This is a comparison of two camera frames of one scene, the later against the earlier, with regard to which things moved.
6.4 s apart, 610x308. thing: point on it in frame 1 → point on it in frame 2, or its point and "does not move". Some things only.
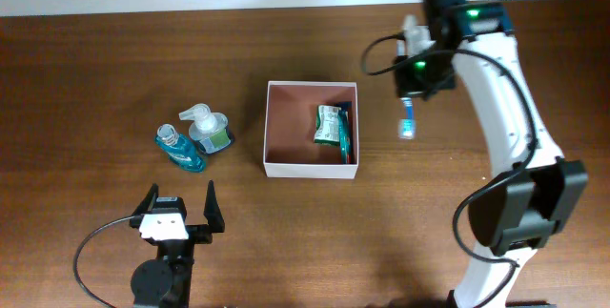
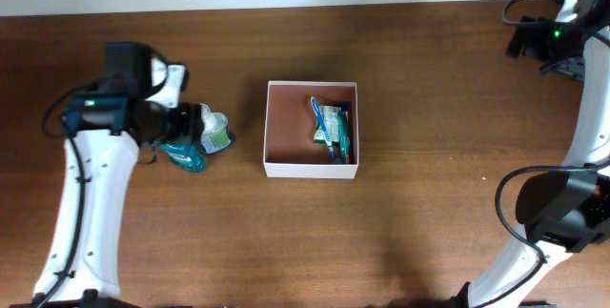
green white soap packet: x=328 y=126 does not move
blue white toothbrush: x=407 y=126 → x=326 y=133
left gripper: x=201 y=233 → x=191 y=123
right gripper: x=404 y=86 → x=534 y=47
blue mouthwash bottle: x=182 y=150 does not move
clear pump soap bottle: x=209 y=129 does not move
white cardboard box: x=290 y=149 does not move
